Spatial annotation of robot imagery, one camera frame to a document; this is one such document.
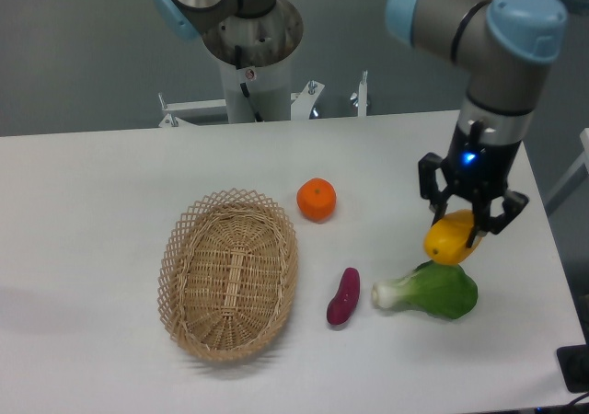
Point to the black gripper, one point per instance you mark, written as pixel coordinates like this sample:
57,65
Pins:
475,169

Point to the yellow mango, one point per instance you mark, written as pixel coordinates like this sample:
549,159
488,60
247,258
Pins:
446,241

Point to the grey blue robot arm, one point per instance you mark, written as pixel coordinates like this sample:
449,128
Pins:
507,46

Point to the green bok choy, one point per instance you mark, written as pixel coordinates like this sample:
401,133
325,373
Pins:
437,289

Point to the orange tangerine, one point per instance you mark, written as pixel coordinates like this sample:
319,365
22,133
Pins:
316,200

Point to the purple sweet potato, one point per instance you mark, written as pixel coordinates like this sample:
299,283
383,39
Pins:
345,300

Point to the black device at table edge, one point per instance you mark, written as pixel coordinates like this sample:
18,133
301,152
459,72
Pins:
573,361

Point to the woven wicker basket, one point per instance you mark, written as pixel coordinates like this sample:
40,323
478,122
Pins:
228,275

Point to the white frame at right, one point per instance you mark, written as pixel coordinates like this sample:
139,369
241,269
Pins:
572,178

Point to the white metal base frame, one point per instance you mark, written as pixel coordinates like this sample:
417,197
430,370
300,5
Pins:
303,106

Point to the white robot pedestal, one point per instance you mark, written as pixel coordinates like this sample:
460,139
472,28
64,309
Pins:
254,56

